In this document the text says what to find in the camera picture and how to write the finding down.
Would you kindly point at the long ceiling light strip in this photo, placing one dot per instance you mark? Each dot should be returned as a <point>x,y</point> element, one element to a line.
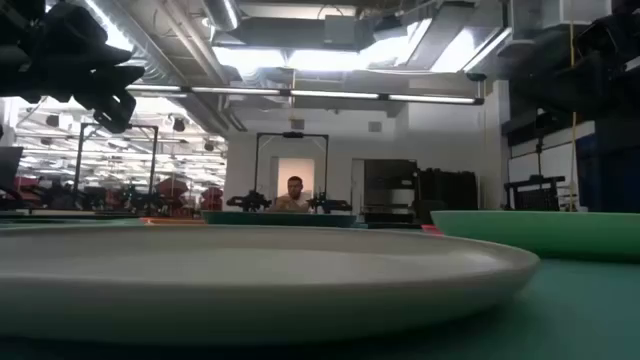
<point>330,94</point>

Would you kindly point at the large pale pink plate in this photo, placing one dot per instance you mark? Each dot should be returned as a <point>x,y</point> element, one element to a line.
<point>240,285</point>

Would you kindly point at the black background robot arm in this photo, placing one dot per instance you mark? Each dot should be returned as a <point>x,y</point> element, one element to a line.
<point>327,203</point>
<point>250,201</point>

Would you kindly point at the metal shelf unit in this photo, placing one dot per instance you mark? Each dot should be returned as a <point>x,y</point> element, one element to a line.
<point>390,190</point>

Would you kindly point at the dark cabinet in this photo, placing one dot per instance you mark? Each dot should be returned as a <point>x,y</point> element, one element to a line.
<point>447,192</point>

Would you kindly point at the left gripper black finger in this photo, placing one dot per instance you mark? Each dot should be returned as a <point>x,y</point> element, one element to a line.
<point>122,76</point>
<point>117,112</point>

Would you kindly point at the black equipment stand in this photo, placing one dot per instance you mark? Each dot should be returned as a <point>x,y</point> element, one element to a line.
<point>535,192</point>

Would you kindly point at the small clear orange plate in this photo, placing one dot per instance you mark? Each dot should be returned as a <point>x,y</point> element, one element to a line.
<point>432,229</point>

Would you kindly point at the black gantry frame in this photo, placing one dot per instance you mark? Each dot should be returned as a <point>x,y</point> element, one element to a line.
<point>257,165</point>
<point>79,160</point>

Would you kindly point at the large salmon orange plate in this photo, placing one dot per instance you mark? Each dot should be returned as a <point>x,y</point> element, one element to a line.
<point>175,220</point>

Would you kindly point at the person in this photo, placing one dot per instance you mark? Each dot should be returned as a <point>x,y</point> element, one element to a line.
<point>294,195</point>

